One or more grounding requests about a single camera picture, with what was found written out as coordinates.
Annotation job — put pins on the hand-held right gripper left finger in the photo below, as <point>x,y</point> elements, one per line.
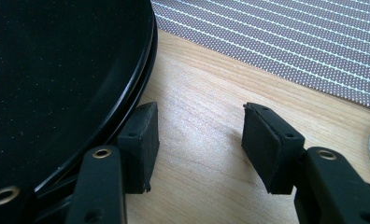
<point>141,149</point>

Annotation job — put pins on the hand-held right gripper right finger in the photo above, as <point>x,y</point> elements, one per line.
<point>273,152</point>

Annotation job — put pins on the grey striped placemat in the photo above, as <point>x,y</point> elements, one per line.
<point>267,37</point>

